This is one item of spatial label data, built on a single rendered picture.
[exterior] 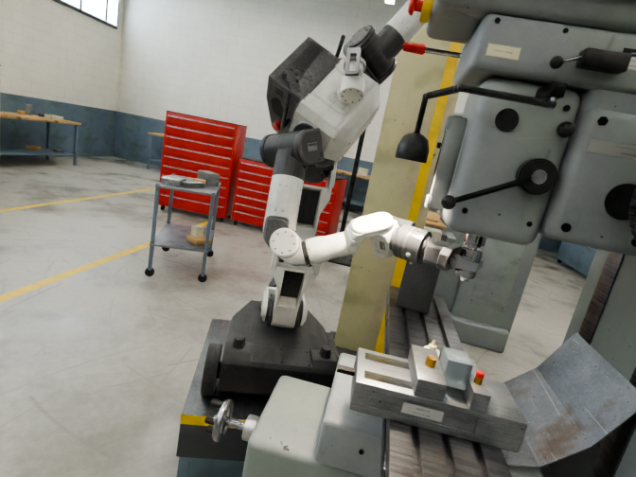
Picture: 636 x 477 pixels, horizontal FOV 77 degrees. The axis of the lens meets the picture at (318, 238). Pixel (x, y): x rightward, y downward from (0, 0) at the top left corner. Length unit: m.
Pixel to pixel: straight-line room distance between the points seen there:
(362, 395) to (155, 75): 11.24
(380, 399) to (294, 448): 0.30
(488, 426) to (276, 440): 0.50
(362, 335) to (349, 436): 2.00
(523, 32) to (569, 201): 0.33
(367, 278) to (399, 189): 0.65
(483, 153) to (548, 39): 0.23
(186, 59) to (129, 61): 1.59
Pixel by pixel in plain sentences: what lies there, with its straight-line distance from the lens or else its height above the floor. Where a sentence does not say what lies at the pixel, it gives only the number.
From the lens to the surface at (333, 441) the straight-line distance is 1.03.
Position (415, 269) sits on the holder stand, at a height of 1.07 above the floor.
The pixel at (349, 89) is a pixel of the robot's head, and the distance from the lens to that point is 1.13.
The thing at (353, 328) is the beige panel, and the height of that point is 0.20.
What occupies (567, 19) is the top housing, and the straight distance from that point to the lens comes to 0.93.
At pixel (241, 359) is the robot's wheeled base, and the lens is 1.62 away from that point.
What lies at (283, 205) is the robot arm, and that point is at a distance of 1.07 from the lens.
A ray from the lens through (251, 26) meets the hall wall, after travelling 10.95.
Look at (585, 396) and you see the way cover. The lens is 1.17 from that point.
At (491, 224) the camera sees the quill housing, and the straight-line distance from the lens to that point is 0.91.
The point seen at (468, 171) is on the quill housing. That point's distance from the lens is 0.89.
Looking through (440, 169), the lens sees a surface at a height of 1.43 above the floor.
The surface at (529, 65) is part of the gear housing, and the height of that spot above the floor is 1.65.
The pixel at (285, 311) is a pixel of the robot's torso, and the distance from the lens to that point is 1.75.
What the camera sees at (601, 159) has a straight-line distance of 0.94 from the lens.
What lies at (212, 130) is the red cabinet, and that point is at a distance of 6.07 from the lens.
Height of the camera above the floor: 1.44
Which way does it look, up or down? 13 degrees down
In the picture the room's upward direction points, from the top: 11 degrees clockwise
